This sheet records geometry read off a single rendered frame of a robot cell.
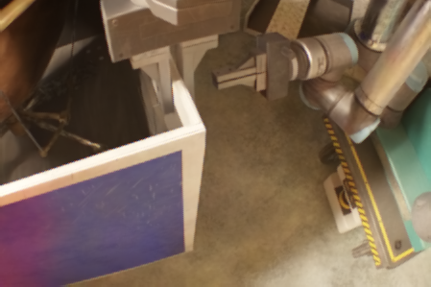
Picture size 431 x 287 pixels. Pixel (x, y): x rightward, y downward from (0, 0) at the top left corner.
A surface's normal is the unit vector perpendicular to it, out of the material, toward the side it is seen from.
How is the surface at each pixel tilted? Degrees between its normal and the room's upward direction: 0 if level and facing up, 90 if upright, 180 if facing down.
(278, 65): 69
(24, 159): 0
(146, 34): 80
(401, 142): 0
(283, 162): 0
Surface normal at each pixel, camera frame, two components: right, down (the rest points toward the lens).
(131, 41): 0.40, 0.70
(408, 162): 0.09, -0.53
